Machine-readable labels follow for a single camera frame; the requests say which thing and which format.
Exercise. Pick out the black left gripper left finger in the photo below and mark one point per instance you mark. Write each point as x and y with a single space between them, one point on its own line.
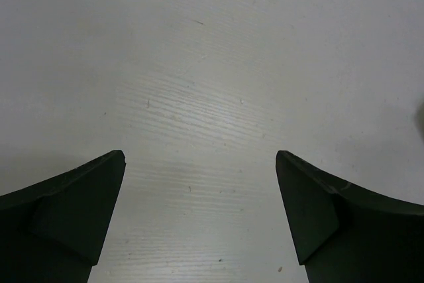
54 230

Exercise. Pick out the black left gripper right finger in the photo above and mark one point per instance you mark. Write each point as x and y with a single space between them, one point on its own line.
345 233

